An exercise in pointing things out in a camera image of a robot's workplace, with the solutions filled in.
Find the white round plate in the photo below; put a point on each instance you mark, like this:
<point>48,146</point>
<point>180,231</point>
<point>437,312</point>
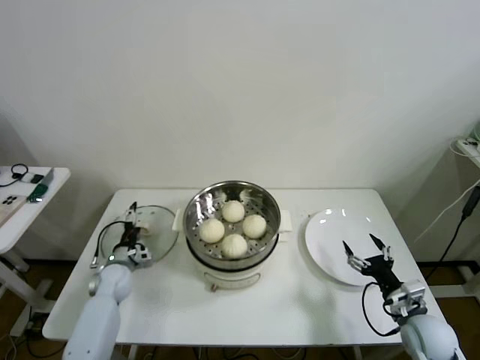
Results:
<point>330,240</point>

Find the small black device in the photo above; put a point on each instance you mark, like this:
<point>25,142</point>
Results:
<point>36,179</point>

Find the small white box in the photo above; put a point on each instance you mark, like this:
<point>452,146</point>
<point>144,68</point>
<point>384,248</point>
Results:
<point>27,177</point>

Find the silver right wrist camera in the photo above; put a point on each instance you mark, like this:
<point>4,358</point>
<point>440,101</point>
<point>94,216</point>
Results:
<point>410,290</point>

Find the white steamed baozi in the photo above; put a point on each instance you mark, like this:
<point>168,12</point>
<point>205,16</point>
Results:
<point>254,226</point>
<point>234,211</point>
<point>234,246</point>
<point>212,230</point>

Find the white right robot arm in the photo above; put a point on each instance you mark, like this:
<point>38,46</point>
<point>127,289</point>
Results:
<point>427,337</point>

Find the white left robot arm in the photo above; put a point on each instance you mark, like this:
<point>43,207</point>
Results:
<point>97,318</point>

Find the round glass pot lid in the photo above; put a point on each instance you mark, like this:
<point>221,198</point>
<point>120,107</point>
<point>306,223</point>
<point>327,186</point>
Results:
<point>161,225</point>

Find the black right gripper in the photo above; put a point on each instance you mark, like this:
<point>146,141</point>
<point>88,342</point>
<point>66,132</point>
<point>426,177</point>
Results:
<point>380,272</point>

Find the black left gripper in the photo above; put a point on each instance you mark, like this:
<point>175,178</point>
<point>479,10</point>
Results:
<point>129,238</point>

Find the white side table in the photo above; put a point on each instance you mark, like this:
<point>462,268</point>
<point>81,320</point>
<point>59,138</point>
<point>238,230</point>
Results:
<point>41,213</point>

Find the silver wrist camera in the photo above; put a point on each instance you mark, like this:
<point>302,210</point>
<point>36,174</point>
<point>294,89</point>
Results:
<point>141,255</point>
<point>410,290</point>

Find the white power strip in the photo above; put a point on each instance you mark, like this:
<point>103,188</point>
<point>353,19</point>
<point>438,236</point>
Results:
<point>470,144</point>

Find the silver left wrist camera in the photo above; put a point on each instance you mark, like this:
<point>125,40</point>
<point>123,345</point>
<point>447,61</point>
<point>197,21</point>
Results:
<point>141,255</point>

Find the stainless steel steamer basket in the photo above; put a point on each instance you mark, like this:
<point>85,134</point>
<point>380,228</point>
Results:
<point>262,210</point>

